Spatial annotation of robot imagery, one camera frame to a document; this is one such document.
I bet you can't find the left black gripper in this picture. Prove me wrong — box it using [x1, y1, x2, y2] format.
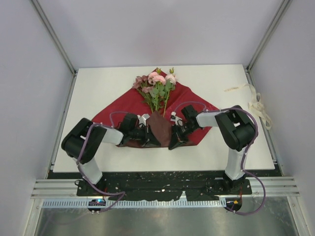
[128, 123, 160, 147]

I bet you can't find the aluminium corner post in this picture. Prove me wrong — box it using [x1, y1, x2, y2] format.
[247, 0, 294, 72]
[31, 0, 77, 74]

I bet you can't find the red wrapping paper sheet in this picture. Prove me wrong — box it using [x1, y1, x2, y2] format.
[92, 71, 217, 148]

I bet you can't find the dusty pink flower stem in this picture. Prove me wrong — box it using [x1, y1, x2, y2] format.
[132, 75, 156, 113]

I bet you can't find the right aluminium corner post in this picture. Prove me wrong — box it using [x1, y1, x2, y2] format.
[247, 0, 294, 72]

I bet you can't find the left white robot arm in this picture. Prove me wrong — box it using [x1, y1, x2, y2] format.
[61, 112, 161, 196]

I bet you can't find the aluminium frame rail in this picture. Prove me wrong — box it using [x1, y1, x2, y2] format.
[31, 177, 300, 199]

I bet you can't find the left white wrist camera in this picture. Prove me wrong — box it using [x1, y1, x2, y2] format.
[137, 114, 150, 128]

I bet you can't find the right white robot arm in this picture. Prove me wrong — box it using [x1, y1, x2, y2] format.
[168, 105, 258, 195]

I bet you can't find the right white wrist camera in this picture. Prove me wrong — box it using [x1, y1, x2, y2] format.
[170, 111, 183, 125]

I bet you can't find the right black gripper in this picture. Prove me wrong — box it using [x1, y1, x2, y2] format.
[169, 122, 198, 150]

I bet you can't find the left aluminium corner post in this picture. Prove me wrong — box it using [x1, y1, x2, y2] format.
[31, 0, 77, 74]

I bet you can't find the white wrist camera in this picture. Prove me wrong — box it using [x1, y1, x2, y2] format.
[170, 111, 183, 125]
[137, 114, 150, 128]

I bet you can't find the white slotted cable duct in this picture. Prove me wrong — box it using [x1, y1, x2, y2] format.
[42, 198, 226, 208]

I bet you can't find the cream ribbon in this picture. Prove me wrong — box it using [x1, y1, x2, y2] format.
[224, 84, 273, 130]

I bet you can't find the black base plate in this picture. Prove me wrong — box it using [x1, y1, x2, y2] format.
[46, 169, 283, 201]

